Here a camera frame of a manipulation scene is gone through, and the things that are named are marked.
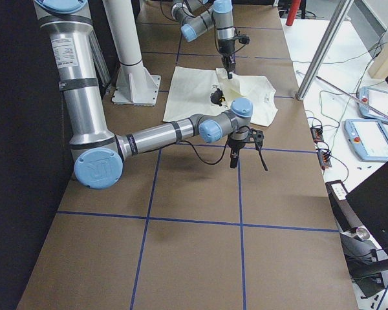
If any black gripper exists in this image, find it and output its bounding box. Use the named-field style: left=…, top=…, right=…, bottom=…
left=229, top=130, right=249, bottom=169
left=218, top=38, right=235, bottom=79

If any cream long-sleeve printed shirt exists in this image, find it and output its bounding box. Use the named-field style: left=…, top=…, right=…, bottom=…
left=163, top=67, right=277, bottom=127

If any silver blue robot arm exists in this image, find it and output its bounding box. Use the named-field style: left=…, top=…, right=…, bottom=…
left=171, top=1, right=236, bottom=79
left=34, top=1, right=253, bottom=189

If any orange black connector block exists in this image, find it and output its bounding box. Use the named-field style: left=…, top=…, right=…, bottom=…
left=310, top=127, right=325, bottom=143

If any red cylinder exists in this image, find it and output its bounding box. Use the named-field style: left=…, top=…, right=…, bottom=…
left=286, top=0, right=301, bottom=26

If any metal reacher grabber stick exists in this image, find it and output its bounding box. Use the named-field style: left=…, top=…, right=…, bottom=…
left=316, top=75, right=388, bottom=121

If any black box with label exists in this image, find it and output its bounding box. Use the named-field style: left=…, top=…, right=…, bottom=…
left=325, top=180, right=371, bottom=242

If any near blue teach pendant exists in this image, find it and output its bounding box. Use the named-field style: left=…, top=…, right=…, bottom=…
left=344, top=119, right=388, bottom=162

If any blue teach pendant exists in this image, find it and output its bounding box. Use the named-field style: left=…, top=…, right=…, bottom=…
left=344, top=119, right=388, bottom=162
left=358, top=87, right=388, bottom=124

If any black monitor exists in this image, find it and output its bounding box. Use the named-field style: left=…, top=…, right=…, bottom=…
left=347, top=161, right=388, bottom=255

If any far blue teach pendant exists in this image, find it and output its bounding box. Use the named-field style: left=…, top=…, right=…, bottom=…
left=358, top=87, right=388, bottom=124

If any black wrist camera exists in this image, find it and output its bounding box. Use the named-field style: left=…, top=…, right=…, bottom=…
left=236, top=34, right=250, bottom=45
left=247, top=128, right=268, bottom=171

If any white post with base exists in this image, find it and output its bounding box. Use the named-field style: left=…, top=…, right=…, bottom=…
left=103, top=0, right=161, bottom=106

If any aluminium frame post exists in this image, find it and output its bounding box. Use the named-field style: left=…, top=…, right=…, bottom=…
left=296, top=0, right=354, bottom=101

